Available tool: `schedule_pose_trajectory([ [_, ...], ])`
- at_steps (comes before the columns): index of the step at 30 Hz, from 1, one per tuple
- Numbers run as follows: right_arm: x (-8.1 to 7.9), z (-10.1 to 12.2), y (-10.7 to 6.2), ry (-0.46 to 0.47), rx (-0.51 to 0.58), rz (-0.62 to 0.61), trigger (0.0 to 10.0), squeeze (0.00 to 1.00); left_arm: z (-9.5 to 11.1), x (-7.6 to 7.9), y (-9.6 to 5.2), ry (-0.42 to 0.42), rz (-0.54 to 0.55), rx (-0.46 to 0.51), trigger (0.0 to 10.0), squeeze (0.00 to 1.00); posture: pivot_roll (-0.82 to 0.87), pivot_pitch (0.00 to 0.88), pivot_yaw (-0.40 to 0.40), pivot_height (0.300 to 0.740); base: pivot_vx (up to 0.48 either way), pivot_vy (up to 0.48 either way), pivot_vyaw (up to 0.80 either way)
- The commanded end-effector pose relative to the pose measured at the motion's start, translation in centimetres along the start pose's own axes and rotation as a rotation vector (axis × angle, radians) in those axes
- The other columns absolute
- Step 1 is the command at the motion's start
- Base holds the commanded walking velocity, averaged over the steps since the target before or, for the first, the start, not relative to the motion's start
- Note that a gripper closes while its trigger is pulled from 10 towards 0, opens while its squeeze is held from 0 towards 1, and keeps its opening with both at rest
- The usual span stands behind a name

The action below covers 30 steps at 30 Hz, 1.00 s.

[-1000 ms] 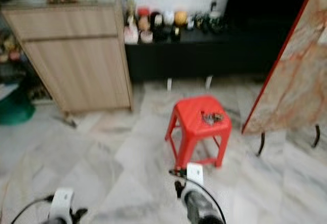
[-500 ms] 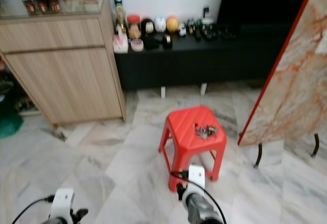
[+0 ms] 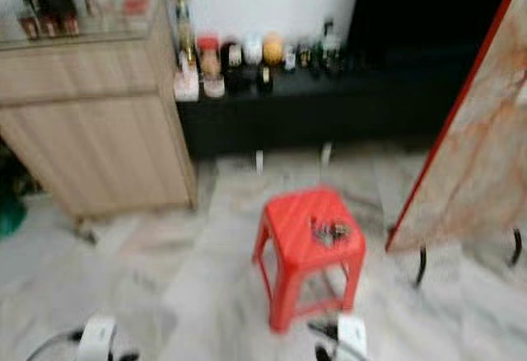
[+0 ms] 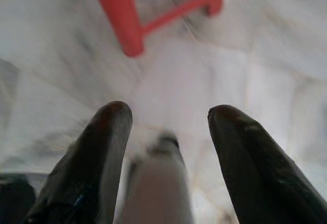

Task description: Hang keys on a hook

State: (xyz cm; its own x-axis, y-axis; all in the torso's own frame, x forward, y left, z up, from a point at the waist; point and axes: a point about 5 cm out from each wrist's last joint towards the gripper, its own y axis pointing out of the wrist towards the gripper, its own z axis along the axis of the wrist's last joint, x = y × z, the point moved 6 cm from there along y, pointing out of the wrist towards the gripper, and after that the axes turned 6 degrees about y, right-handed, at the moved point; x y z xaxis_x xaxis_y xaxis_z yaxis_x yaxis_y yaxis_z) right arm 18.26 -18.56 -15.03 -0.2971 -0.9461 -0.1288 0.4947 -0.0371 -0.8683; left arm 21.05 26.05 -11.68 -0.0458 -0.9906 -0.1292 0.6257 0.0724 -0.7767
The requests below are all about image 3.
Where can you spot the blue and gold trophy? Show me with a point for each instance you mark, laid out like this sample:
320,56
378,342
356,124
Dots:
183,11

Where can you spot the marble pattern red-rimmed table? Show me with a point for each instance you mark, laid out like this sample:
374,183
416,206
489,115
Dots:
473,155

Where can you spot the black low sideboard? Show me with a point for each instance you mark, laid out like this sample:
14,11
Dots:
313,114

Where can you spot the white and green toy robot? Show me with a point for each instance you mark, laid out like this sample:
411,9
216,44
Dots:
330,39

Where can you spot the pink tissue box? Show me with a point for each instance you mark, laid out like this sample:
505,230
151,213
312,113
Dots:
186,85

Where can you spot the red-lidded jar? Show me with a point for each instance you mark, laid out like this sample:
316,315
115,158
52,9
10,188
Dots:
208,54

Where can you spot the bunch of keys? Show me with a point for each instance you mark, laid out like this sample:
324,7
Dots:
329,231

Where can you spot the light wooden cabinet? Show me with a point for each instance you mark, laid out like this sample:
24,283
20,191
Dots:
90,130

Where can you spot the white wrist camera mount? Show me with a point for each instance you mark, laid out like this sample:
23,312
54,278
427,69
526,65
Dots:
97,338
352,338

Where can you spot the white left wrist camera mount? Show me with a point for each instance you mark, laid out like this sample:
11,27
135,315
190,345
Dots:
97,338

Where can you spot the white round figure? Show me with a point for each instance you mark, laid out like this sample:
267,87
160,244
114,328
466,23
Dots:
252,50

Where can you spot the orange ball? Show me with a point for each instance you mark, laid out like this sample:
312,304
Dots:
272,49

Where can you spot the red plastic stool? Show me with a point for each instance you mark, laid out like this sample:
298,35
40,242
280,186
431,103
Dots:
300,225

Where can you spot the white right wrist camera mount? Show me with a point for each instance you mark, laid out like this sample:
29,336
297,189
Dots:
352,338

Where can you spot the black round figure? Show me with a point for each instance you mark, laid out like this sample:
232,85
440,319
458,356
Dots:
230,56

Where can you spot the small red box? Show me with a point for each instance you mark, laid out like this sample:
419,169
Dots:
137,3

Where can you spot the green object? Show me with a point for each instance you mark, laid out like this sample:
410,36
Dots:
10,213

